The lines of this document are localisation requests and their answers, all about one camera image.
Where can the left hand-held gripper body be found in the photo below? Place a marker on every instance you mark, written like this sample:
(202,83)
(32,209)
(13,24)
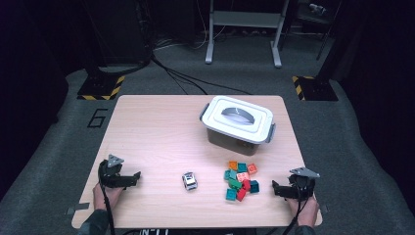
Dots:
(111,173)

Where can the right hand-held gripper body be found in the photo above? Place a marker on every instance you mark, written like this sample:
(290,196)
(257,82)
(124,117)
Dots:
(301,187)

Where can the dark teal toy block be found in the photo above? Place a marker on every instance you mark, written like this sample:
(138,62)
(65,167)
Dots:
(254,186)

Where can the coral toy block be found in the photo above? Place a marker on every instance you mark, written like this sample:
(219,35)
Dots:
(252,168)

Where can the red toy block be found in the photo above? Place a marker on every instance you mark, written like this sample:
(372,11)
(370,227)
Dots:
(241,195)
(246,185)

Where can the pink toy block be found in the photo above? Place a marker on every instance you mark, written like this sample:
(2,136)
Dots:
(243,177)

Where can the pile of coloured toy blocks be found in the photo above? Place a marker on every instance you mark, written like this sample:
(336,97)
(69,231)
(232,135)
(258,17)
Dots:
(234,183)

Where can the sea green toy block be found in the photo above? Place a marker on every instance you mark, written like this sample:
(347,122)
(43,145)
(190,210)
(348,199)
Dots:
(230,175)

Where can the orange toy block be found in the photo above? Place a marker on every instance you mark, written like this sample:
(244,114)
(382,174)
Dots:
(232,165)

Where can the small white toy car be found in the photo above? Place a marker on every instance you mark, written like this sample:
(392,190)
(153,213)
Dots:
(189,181)

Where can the brown translucent storage box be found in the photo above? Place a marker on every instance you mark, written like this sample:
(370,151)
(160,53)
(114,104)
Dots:
(228,143)

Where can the person's left hand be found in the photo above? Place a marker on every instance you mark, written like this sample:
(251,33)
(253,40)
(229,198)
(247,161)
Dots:
(116,194)

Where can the person's right hand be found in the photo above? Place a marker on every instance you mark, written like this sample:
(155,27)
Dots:
(308,212)

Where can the grey tape strip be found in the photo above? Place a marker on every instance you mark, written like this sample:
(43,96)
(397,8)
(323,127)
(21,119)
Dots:
(323,209)

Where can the black label with white print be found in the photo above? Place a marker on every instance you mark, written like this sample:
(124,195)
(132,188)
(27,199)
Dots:
(154,232)

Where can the black base with hazard stripes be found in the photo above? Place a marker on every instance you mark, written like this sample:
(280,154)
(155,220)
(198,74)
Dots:
(98,86)
(318,88)

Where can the black cabinet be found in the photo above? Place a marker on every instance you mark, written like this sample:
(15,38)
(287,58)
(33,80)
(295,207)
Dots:
(120,32)

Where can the small grey device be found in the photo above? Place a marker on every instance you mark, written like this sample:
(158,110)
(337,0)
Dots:
(317,8)

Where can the white metal table frame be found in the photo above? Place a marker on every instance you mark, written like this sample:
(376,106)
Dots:
(244,18)

